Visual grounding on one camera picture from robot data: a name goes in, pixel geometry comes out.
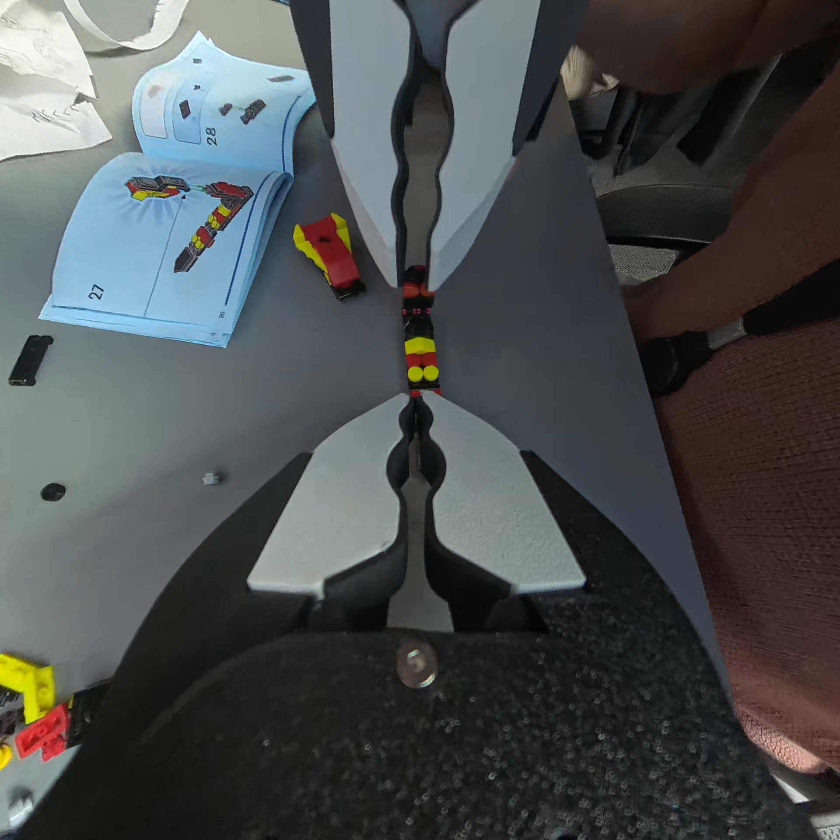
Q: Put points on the black long brick piece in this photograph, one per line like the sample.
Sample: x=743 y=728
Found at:
x=29 y=359

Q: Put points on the person's right forearm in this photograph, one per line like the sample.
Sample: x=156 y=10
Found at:
x=689 y=39

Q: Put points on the red yellow brick model head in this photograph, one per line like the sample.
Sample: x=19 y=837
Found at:
x=328 y=249

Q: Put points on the dark brick piece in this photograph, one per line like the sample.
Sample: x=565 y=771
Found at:
x=8 y=718

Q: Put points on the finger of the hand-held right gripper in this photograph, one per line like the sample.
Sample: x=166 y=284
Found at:
x=364 y=98
x=485 y=98

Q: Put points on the white paper strip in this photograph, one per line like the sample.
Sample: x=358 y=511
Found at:
x=131 y=36

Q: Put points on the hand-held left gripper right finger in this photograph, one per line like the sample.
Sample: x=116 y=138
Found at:
x=505 y=518

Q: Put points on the black mesh office chair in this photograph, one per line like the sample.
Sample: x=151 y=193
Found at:
x=663 y=203

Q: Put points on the small grey brick piece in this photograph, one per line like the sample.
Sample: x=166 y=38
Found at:
x=211 y=478

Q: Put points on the yellow round brick piece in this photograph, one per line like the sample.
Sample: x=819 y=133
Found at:
x=4 y=754

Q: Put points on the blue instruction booklet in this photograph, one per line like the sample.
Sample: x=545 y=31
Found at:
x=131 y=262

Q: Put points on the red brick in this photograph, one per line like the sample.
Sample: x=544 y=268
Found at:
x=43 y=732

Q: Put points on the grey desk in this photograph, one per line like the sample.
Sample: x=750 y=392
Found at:
x=164 y=407

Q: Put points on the black round stud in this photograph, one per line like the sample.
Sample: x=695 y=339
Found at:
x=52 y=492

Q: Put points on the red yellow black brick tail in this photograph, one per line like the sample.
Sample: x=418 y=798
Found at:
x=420 y=374

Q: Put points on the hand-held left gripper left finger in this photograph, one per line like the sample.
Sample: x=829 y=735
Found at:
x=334 y=518

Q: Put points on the crumpled white paper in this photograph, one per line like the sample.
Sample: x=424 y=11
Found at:
x=39 y=85

